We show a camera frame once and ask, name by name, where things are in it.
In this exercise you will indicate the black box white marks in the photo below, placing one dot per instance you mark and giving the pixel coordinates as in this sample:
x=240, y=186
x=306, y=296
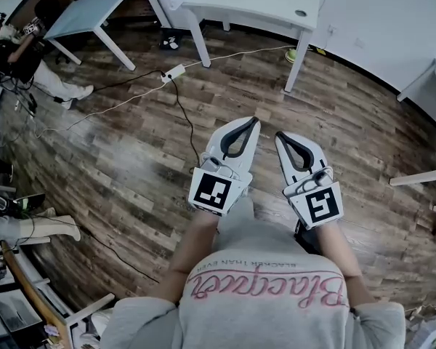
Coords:
x=170, y=39

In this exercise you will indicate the white desk with grommet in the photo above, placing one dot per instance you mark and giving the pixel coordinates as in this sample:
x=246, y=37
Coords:
x=258, y=9

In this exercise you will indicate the grey shirt pink lettering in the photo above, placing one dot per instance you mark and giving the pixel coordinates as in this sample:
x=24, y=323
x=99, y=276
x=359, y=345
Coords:
x=258, y=304

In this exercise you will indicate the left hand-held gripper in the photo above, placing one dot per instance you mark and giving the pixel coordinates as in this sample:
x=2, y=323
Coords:
x=210, y=191

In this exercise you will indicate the light blue table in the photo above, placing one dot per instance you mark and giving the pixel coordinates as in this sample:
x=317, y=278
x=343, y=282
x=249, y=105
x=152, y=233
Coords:
x=83, y=13

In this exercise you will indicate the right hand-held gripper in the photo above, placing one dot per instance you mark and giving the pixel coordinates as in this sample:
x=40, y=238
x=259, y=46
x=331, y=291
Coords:
x=321, y=205

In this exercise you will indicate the white table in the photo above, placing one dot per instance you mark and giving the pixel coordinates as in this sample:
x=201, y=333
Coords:
x=154, y=2

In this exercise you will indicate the person's left forearm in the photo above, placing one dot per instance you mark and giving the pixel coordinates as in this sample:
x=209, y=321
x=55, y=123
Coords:
x=192, y=245

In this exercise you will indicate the white power strip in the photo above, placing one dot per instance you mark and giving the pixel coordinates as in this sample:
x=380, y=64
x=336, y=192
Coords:
x=172, y=73

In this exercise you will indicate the black office chair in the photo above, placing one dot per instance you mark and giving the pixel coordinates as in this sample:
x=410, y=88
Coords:
x=45, y=11

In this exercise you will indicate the person's right forearm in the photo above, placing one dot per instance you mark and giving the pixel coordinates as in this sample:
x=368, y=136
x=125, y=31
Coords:
x=338, y=256

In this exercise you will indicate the green round object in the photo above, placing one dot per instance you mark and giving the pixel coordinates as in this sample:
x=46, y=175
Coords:
x=291, y=56

